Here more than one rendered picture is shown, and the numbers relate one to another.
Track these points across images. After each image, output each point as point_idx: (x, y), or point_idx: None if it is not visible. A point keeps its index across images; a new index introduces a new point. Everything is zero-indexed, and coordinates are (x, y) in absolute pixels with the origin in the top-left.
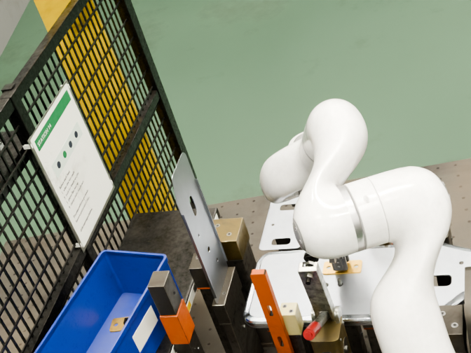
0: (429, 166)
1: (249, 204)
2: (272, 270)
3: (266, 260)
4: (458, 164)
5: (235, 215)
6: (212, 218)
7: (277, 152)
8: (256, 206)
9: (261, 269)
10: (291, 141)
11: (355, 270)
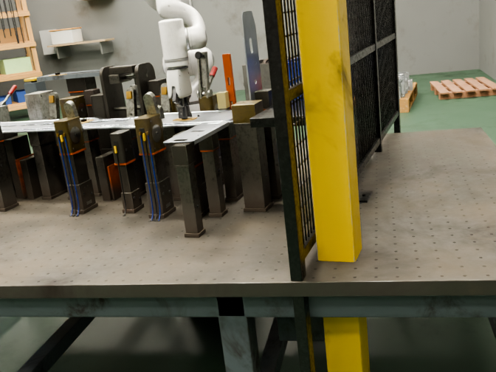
0: (42, 284)
1: (240, 277)
2: (225, 117)
3: (226, 119)
4: (19, 282)
5: (258, 269)
6: (246, 72)
7: (190, 6)
8: (232, 274)
9: (224, 54)
10: (178, 18)
11: (178, 118)
